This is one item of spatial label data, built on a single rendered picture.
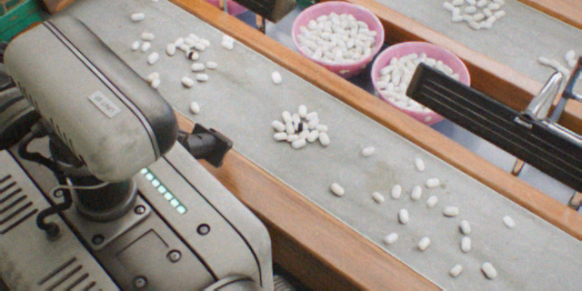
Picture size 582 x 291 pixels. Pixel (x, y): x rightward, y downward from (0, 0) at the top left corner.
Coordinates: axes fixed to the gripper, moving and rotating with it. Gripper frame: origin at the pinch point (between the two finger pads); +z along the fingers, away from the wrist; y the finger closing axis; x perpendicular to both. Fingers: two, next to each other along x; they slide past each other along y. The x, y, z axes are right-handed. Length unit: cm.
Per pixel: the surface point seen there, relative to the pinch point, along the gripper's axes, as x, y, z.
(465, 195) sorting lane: -14, -51, 25
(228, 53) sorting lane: -12.1, 25.8, 26.4
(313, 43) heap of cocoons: -24.5, 9.2, 39.8
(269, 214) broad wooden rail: 7.8, -18.8, -2.5
